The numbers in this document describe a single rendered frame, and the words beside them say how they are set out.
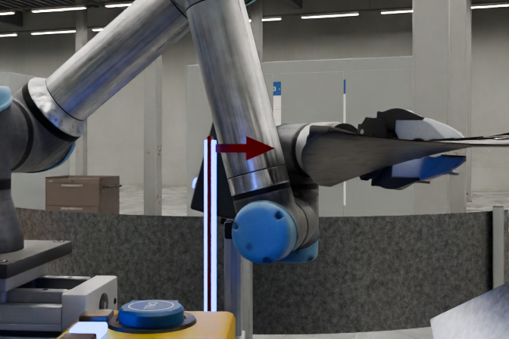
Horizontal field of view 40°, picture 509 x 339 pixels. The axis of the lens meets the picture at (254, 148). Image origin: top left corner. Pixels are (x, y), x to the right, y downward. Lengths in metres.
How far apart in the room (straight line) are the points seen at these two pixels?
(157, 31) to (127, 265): 1.59
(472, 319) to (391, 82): 6.01
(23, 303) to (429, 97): 4.15
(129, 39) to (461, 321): 0.61
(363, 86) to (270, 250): 5.92
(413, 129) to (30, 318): 0.54
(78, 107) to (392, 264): 1.63
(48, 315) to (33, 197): 9.72
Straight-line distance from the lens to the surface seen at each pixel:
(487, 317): 0.71
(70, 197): 7.44
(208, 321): 0.45
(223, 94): 0.85
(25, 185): 10.50
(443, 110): 4.90
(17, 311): 0.98
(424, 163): 0.78
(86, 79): 1.08
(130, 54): 1.06
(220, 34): 0.86
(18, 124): 1.06
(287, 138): 0.95
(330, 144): 0.62
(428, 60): 4.94
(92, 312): 0.45
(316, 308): 2.45
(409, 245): 2.54
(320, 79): 6.80
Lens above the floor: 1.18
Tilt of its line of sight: level
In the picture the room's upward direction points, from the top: straight up
